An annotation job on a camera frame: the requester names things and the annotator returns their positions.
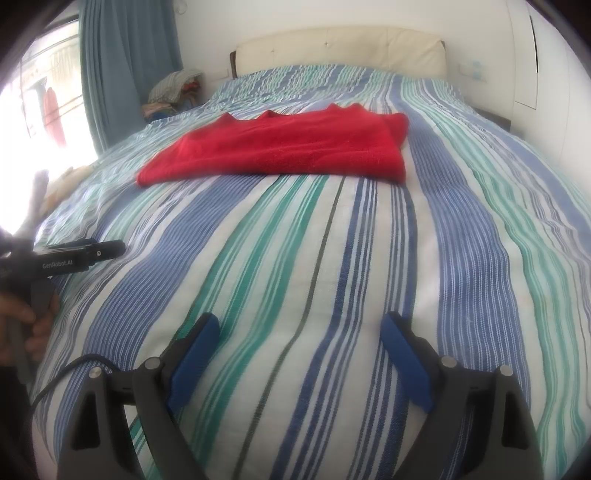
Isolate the red sweater with rabbit print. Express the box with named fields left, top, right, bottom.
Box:
left=135, top=104, right=410, bottom=188

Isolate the beige cloth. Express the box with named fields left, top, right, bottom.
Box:
left=44, top=166, right=94, bottom=208

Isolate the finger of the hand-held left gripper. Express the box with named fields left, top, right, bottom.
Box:
left=87, top=240, right=127, bottom=267
left=21, top=169, right=49, bottom=245

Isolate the white wardrobe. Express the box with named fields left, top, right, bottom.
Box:
left=505, top=0, right=591, bottom=185

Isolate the hanging red garment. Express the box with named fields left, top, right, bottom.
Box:
left=41, top=85, right=66, bottom=145

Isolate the blue curtain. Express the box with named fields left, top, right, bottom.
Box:
left=78, top=0, right=184, bottom=163

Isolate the cream padded headboard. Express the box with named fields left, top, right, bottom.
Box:
left=229, top=26, right=449, bottom=82

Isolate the white wall socket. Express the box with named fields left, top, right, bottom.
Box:
left=458, top=60, right=488, bottom=84

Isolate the person's left hand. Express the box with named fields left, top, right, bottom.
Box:
left=0, top=293, right=62, bottom=366

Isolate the striped blue green bed sheet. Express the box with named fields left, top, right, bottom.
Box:
left=28, top=65, right=591, bottom=480

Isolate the black cable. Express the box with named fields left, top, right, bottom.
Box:
left=30, top=353, right=139, bottom=409

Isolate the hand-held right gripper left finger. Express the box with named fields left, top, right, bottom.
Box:
left=55, top=312, right=221, bottom=480

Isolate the pile of folded clothes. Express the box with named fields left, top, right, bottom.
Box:
left=141, top=69, right=204, bottom=123

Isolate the dark bedside table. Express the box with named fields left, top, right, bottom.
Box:
left=475, top=108, right=525, bottom=139

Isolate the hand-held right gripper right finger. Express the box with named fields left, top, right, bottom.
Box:
left=381, top=311, right=540, bottom=480

